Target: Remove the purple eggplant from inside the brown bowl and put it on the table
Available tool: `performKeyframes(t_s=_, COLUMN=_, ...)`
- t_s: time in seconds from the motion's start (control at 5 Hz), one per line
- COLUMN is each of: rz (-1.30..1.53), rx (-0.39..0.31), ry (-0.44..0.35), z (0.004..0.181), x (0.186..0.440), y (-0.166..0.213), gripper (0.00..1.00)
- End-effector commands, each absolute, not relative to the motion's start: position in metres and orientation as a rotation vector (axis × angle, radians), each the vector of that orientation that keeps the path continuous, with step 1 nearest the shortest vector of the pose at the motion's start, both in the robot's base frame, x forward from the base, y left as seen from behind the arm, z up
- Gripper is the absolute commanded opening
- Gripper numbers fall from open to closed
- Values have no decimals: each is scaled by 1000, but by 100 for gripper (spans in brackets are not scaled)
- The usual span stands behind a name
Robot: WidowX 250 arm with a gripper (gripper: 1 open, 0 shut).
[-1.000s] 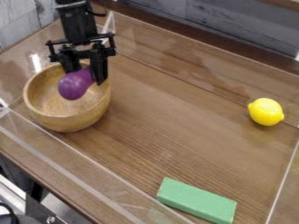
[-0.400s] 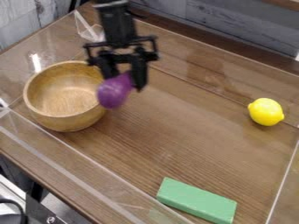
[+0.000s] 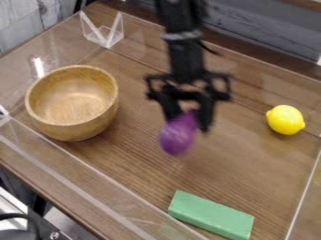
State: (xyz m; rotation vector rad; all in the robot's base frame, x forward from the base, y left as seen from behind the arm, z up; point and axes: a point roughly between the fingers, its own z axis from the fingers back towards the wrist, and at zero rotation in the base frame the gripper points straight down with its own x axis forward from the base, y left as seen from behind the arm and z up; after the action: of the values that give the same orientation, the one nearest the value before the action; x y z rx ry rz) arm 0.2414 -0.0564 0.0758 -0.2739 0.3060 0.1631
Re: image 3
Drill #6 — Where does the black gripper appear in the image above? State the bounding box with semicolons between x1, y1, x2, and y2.
144;71;233;132

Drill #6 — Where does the purple toy eggplant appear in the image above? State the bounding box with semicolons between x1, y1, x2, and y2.
159;110;198;156

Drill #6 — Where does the brown wooden bowl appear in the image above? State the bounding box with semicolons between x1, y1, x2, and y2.
25;65;119;142

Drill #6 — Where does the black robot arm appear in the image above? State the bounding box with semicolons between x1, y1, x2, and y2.
144;0;231;132

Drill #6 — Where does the clear acrylic table barrier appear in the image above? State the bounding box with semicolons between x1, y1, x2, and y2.
0;17;321;240

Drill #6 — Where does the yellow toy lemon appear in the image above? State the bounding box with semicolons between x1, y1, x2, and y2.
266;105;306;136

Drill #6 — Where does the green rectangular sponge block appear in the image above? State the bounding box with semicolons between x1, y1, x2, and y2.
168;190;254;240

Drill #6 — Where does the clear acrylic corner bracket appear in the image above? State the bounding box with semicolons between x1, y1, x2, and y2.
79;11;124;49

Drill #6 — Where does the black cable under table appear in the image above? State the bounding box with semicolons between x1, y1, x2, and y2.
0;213;43;240

